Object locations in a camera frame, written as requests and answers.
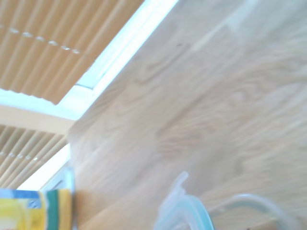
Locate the wide tan window blind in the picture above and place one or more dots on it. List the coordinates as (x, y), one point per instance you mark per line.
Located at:
(48, 48)

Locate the yellow green sponge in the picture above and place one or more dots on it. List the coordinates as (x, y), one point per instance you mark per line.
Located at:
(60, 208)

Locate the narrow tan window blind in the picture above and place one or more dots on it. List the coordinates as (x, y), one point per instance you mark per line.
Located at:
(24, 148)

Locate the clear glass food container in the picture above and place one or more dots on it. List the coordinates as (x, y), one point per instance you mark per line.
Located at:
(251, 198)

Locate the yellow Lysol wipes canister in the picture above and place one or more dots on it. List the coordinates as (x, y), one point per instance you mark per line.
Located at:
(19, 210)

